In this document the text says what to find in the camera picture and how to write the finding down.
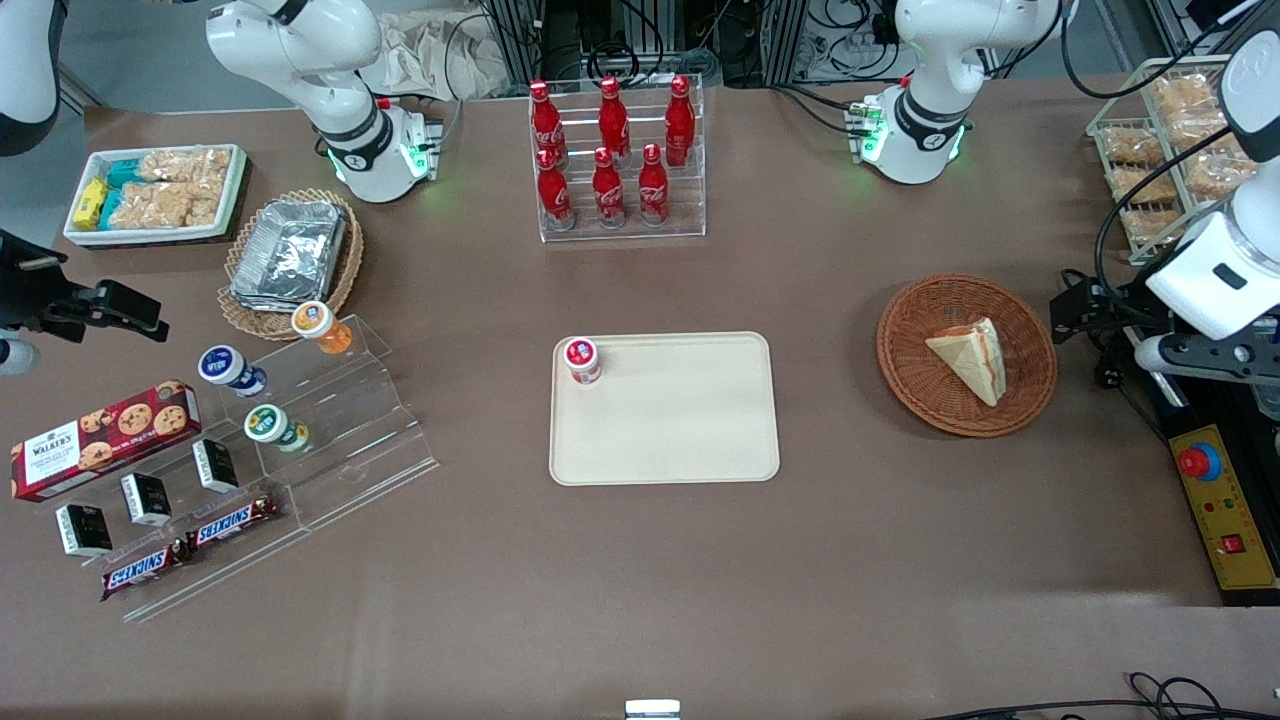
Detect triangular sandwich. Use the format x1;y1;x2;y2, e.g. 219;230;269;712
924;317;1007;408

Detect white rectangular snack tray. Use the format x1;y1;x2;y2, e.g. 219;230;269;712
62;144;250;249

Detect brown wicker basket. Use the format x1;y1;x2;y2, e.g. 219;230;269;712
876;273;1059;439

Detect light wicker basket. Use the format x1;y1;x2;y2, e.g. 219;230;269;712
217;187;365;342

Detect beige plastic tray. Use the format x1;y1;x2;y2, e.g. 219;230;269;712
548;331;782;487

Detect black side platform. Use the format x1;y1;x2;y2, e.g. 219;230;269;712
1138;370;1280;609

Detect bagged rice crisp pack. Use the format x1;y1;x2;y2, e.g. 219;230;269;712
1124;205;1192;250
1149;74;1218;121
1174;111;1241;151
1109;165;1179;207
1099;124;1167;169
1183;146;1260;202

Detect rice crisp snack pack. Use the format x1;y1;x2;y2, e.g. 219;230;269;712
135;147;233;187
108;181;223;230

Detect yellow snack box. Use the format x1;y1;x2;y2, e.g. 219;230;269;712
71;177;110;227

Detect blue gum bottle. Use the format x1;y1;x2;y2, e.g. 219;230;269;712
197;344;268;399

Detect red Walkers cookie box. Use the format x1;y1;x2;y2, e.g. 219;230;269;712
9;379;204;504

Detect yellow emergency stop box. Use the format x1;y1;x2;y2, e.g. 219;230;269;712
1169;424;1280;592

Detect stacked aluminium foil trays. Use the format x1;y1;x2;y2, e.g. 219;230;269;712
229;199;349;310

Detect small black white box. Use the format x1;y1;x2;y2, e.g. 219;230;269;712
119;471;174;528
191;437;242;495
54;502;115;559

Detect green gum bottle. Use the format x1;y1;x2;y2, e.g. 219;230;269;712
243;404;312;454

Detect orange gum bottle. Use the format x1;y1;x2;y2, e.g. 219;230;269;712
291;300;354;357

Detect Snickers chocolate bar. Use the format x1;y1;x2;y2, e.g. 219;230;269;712
99;539;192;602
186;492;282;554

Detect clear acrylic stepped display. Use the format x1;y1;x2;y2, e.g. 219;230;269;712
38;314;440;624

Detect beige crumpled cloth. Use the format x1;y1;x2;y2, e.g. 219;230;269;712
358;9;512;102

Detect clear acrylic bottle rack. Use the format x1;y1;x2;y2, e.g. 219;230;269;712
527;72;708;245

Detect red cola bottle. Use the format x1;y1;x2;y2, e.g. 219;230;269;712
529;80;568;169
664;75;697;168
536;148;577;232
637;143;670;227
591;147;627;230
597;76;632;163

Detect red gum bottle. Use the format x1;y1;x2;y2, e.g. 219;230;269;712
563;337;603;387

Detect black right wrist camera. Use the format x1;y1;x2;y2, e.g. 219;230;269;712
0;229;69;303

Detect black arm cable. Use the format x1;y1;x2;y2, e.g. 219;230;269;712
1094;125;1233;301

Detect white wire rack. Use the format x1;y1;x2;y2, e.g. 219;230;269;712
1086;54;1263;268

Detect black floor cable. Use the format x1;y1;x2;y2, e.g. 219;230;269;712
918;671;1280;720

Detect black equipment frame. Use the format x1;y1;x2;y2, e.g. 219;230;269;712
478;0;665;89
718;0;906;87

